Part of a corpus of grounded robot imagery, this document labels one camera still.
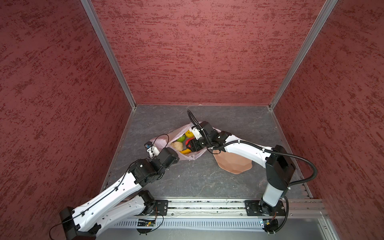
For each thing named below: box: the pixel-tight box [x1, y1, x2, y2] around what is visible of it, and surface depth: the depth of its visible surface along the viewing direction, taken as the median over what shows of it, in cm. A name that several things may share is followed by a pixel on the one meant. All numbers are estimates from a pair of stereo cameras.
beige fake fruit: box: [170, 141, 184, 152], surface depth 94 cm
